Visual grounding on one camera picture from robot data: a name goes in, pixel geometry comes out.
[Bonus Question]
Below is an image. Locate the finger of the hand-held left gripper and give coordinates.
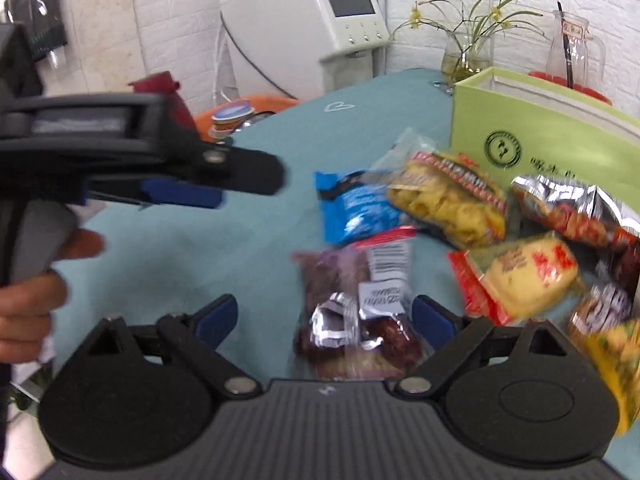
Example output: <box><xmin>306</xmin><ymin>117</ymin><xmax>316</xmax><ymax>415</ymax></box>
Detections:
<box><xmin>85</xmin><ymin>178</ymin><xmax>225</xmax><ymax>211</ymax></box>
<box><xmin>165</xmin><ymin>105</ymin><xmax>287</xmax><ymax>197</ymax></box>

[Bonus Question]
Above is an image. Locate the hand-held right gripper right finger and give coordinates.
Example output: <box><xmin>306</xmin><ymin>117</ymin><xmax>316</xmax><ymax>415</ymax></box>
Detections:
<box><xmin>397</xmin><ymin>295</ymin><xmax>596</xmax><ymax>403</ymax></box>

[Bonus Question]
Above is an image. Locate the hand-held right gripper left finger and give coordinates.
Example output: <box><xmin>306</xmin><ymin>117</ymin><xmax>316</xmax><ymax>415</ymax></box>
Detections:
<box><xmin>67</xmin><ymin>294</ymin><xmax>263</xmax><ymax>402</ymax></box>

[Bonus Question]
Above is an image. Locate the clear packet of red dates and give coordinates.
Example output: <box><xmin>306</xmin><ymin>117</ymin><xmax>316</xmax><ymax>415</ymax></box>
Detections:
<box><xmin>292</xmin><ymin>227</ymin><xmax>426</xmax><ymax>381</ymax></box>

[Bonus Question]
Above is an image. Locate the silver foil snack packet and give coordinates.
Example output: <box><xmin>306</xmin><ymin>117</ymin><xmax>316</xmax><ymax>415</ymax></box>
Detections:
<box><xmin>510</xmin><ymin>174</ymin><xmax>640</xmax><ymax>291</ymax></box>

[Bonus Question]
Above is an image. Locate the green cardboard box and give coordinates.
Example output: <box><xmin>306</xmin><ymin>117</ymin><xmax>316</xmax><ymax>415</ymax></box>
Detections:
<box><xmin>448</xmin><ymin>66</ymin><xmax>640</xmax><ymax>196</ymax></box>

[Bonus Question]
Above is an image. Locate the person's left hand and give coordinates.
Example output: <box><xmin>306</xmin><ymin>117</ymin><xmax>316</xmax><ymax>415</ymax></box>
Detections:
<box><xmin>0</xmin><ymin>229</ymin><xmax>106</xmax><ymax>363</ymax></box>

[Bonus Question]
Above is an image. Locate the blue lidded cup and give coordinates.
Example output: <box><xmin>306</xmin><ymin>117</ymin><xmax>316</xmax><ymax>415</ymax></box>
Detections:
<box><xmin>211</xmin><ymin>101</ymin><xmax>253</xmax><ymax>126</ymax></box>

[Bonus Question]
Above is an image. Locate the orange plastic basin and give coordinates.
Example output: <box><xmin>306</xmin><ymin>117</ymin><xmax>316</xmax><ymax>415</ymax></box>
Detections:
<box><xmin>192</xmin><ymin>94</ymin><xmax>301</xmax><ymax>143</ymax></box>

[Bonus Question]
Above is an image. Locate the dark red kettle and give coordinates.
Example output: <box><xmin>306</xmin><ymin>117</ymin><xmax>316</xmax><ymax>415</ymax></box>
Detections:
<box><xmin>127</xmin><ymin>72</ymin><xmax>201</xmax><ymax>142</ymax></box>

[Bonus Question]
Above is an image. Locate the blue snack packet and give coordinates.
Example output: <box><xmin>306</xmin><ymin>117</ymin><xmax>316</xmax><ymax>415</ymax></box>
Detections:
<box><xmin>313</xmin><ymin>170</ymin><xmax>416</xmax><ymax>246</ymax></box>

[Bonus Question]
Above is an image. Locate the yellow bun packet red edge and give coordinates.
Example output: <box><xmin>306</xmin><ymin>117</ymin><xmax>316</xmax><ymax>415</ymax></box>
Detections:
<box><xmin>447</xmin><ymin>232</ymin><xmax>583</xmax><ymax>326</ymax></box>

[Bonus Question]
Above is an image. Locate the clear packet of yellow chips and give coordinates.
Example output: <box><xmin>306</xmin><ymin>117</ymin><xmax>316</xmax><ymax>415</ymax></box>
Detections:
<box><xmin>372</xmin><ymin>127</ymin><xmax>511</xmax><ymax>251</ymax></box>

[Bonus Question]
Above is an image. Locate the white machine with screen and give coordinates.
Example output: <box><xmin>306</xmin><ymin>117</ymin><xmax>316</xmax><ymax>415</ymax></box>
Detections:
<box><xmin>219</xmin><ymin>0</ymin><xmax>388</xmax><ymax>101</ymax></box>

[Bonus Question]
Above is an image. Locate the dark brown snack packet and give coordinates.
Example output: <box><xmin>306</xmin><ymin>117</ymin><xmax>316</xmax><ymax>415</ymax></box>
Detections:
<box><xmin>567</xmin><ymin>282</ymin><xmax>636</xmax><ymax>346</ymax></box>

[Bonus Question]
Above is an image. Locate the yellow green snack packet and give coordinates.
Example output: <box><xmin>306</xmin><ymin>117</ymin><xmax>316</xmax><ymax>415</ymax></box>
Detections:
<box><xmin>582</xmin><ymin>320</ymin><xmax>640</xmax><ymax>436</ymax></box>

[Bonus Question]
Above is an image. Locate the glass vase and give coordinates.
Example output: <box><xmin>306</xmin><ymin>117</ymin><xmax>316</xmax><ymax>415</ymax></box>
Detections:
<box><xmin>442</xmin><ymin>32</ymin><xmax>493</xmax><ymax>84</ymax></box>

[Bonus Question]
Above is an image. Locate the yellow flowered plant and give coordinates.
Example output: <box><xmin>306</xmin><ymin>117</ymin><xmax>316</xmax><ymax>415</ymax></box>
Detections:
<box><xmin>390</xmin><ymin>0</ymin><xmax>546</xmax><ymax>61</ymax></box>

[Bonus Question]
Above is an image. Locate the red round tray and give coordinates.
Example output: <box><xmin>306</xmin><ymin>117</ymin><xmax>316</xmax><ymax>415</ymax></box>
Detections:
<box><xmin>527</xmin><ymin>71</ymin><xmax>613</xmax><ymax>106</ymax></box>

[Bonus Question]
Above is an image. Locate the glass pitcher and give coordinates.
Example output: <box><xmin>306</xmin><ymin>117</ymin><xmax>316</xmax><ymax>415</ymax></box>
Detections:
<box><xmin>545</xmin><ymin>10</ymin><xmax>607</xmax><ymax>93</ymax></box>

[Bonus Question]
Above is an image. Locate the black stick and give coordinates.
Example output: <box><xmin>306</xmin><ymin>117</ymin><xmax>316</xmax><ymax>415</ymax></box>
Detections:
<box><xmin>556</xmin><ymin>1</ymin><xmax>574</xmax><ymax>88</ymax></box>

